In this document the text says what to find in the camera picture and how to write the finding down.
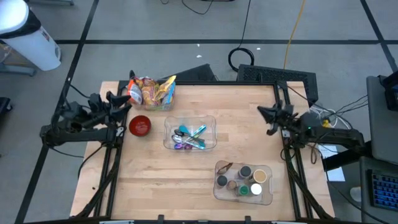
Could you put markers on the yellow green ramen packet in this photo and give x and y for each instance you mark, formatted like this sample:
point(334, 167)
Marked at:
point(150, 95)

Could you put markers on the light grey desk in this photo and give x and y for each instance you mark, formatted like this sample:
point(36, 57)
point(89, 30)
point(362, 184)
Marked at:
point(381, 124)

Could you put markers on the roast beef ramen packet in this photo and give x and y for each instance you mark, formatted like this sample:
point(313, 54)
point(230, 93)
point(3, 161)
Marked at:
point(146, 81)

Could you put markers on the orange label spice jar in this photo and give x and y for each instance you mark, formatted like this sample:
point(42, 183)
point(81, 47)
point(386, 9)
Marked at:
point(222, 180)

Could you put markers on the yellow snack packet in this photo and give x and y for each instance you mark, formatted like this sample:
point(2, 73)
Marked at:
point(166, 85)

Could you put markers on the black desk beam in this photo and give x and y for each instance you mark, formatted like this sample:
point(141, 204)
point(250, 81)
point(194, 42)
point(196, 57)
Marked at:
point(345, 157)

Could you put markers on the white paper sheet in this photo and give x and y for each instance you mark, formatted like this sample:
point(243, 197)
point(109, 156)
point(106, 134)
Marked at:
point(336, 174)

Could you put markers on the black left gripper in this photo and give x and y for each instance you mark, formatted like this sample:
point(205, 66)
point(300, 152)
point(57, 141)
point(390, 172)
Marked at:
point(99, 113)

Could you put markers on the small clear saffron jar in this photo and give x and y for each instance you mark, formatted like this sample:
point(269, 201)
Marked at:
point(231, 185)

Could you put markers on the white label seasoning jar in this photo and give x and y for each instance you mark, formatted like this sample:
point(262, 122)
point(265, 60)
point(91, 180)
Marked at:
point(256, 188)

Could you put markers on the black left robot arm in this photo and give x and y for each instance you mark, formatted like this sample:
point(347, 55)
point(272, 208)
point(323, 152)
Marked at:
point(81, 135)

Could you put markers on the blue plastic spoon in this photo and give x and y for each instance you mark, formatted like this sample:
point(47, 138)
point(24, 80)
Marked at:
point(184, 129)

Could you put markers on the orange ramen packet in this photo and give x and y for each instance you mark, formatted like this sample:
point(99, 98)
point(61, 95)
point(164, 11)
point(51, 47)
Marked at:
point(134, 92)

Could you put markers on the black floor equipment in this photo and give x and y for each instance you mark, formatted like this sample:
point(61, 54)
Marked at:
point(4, 107)

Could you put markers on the grey cart base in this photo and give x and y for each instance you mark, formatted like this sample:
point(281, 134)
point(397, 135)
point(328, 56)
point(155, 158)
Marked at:
point(21, 72)

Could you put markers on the backlit keyboard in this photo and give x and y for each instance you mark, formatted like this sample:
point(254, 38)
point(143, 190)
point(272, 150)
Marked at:
point(385, 189)

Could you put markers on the green spice jar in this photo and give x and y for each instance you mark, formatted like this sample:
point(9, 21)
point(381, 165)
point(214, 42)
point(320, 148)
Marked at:
point(243, 189)

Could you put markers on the white computer mouse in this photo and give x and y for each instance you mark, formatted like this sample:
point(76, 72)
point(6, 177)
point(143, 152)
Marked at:
point(356, 194)

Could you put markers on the clear plastic bin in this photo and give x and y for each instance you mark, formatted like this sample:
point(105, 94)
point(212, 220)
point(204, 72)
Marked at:
point(211, 124)
point(161, 107)
point(248, 199)

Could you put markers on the tan lid spice jar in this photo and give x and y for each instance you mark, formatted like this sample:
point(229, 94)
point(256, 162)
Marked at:
point(259, 176)

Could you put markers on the purple label spice jar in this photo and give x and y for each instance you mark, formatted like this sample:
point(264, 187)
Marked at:
point(244, 171)

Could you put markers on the white trash can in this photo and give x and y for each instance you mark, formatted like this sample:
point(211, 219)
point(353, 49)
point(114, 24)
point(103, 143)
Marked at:
point(34, 46)

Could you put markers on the red bowl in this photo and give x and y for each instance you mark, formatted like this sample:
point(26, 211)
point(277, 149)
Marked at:
point(140, 125)

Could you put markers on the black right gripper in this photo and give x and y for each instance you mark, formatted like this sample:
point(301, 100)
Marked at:
point(284, 116)

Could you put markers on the plain black box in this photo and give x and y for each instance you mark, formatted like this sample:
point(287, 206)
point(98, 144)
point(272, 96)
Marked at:
point(196, 74)

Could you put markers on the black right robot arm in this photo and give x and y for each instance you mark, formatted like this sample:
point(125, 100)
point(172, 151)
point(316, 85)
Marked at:
point(335, 135)

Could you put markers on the black metal table frame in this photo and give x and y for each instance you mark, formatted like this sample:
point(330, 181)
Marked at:
point(199, 83)

